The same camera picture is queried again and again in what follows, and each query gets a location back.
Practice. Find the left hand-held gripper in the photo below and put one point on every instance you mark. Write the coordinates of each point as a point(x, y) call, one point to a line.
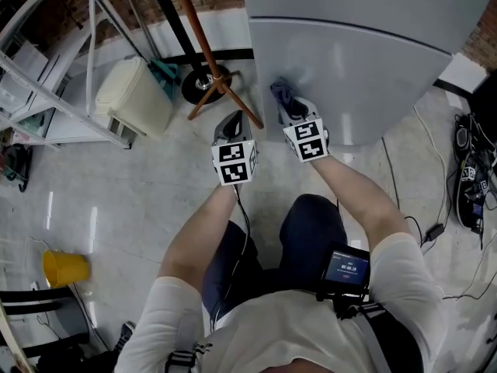
point(235, 161)

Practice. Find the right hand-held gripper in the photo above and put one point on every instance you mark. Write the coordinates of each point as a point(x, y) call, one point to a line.
point(308, 140)

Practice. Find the dark blue cleaning cloth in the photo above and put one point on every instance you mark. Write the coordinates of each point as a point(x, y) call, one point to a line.
point(281, 89)

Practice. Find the grey refrigerator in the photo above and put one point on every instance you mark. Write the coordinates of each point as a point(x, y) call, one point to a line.
point(349, 72)

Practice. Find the person's left forearm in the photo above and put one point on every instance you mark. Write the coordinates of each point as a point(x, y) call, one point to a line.
point(198, 231)

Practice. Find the person's right forearm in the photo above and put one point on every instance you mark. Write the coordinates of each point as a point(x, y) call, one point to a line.
point(361, 196)

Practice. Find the cream plastic trash bin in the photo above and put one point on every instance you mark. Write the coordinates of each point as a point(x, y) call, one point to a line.
point(132, 95)

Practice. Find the brown wooden coat stand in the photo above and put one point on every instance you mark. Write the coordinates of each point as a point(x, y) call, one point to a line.
point(194, 25)

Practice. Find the person's dark trousers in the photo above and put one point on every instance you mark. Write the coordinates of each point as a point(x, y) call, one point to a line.
point(310, 227)

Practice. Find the white metal shelving rack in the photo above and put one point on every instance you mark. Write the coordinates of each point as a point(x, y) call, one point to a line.
point(91, 53)

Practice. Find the black power adapter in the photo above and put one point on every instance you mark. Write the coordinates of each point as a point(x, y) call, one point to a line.
point(435, 231)

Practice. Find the black box speaker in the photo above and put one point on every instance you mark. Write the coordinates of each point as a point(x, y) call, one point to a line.
point(483, 99)

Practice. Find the person's white shirt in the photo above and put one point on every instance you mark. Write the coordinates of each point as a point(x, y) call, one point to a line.
point(272, 332)

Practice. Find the yellow plastic bucket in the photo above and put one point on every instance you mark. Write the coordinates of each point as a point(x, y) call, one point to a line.
point(66, 268)

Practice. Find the dark vacuum cleaner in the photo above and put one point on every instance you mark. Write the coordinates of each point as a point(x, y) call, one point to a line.
point(15, 165)

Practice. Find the black chair grey seat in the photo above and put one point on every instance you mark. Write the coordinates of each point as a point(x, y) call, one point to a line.
point(35, 295)

